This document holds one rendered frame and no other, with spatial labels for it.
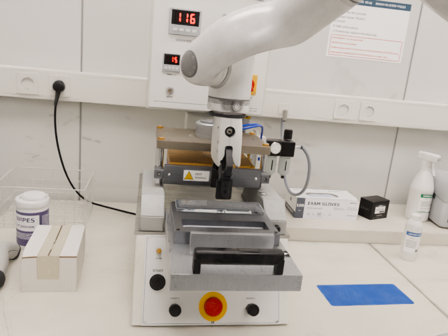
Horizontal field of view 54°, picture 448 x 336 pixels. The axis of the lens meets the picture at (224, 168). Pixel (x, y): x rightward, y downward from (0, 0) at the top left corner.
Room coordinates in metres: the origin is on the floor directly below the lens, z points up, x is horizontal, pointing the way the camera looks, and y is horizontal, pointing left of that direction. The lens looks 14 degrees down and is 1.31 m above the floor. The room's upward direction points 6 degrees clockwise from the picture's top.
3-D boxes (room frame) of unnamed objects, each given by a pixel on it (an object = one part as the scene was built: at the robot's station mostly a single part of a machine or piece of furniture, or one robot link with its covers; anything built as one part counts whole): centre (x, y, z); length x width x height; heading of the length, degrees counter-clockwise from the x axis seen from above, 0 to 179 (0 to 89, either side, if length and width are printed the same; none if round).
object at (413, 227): (1.29, -0.60, 0.82); 0.05 x 0.05 x 0.14
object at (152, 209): (1.00, 0.17, 0.96); 0.25 x 0.05 x 0.07; 10
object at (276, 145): (1.26, -0.15, 1.05); 0.15 x 0.05 x 0.15; 100
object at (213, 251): (0.66, -0.04, 0.99); 0.15 x 0.02 x 0.04; 100
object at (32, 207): (1.12, 0.51, 0.82); 0.09 x 0.09 x 0.15
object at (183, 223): (0.84, -0.01, 0.98); 0.20 x 0.17 x 0.03; 100
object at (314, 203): (1.51, -0.36, 0.83); 0.23 x 0.12 x 0.07; 99
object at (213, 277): (0.79, -0.01, 0.97); 0.30 x 0.22 x 0.08; 10
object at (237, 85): (0.88, 0.01, 1.30); 0.09 x 0.08 x 0.13; 137
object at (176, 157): (1.10, 0.03, 1.07); 0.22 x 0.17 x 0.10; 100
